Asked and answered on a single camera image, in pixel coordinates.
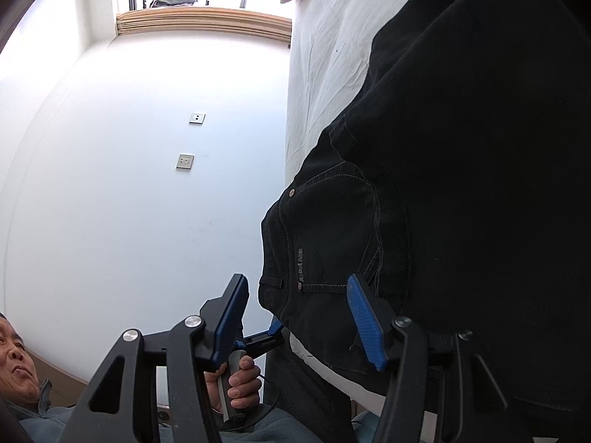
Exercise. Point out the person's head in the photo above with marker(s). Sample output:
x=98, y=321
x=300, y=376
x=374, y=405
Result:
x=14, y=364

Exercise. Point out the person's grey fleece jacket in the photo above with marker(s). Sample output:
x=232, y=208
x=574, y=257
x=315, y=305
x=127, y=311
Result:
x=277, y=429

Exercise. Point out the black denim pants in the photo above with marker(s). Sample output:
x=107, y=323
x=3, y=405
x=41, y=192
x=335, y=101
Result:
x=461, y=147

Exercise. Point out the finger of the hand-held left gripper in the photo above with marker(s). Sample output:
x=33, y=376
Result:
x=275, y=326
x=264, y=350

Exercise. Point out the white wall socket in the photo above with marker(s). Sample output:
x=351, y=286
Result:
x=184, y=160

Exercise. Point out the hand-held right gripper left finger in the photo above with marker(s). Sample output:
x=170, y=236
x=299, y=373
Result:
x=228, y=323

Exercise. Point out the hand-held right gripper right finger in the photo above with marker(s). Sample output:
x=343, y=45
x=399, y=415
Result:
x=367, y=323

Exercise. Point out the person's left hand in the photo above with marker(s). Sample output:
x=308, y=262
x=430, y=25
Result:
x=244, y=385

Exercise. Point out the white wall switch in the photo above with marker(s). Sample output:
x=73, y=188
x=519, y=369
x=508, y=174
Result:
x=197, y=118

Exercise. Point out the bed with white sheet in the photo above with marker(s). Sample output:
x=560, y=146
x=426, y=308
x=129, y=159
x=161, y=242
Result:
x=332, y=55

